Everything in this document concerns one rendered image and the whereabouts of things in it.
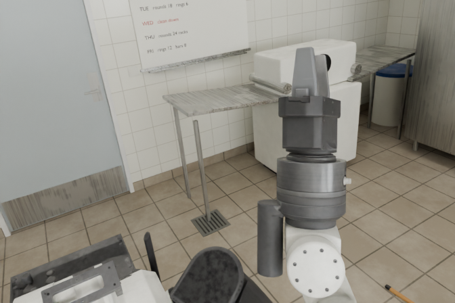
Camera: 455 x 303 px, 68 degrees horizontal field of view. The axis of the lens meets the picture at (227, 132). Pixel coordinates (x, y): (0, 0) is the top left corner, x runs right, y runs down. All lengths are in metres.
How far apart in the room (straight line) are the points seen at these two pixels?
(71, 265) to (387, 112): 4.12
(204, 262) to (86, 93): 2.52
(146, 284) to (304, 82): 0.41
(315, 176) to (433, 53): 3.21
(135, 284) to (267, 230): 0.27
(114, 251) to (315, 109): 0.47
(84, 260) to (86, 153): 2.55
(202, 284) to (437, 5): 3.23
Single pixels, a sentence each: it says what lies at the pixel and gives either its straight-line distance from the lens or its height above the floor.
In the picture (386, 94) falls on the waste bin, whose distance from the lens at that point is 4.41.
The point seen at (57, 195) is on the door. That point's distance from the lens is 3.37.
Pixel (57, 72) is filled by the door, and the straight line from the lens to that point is 3.02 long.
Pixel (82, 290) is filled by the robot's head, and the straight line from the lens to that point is 0.51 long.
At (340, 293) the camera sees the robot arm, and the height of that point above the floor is 1.41.
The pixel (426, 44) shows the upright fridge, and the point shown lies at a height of 1.11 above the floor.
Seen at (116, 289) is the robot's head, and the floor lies 1.47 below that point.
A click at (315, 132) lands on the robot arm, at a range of 0.41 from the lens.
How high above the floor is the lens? 1.82
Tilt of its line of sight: 25 degrees down
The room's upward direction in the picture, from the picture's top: 5 degrees counter-clockwise
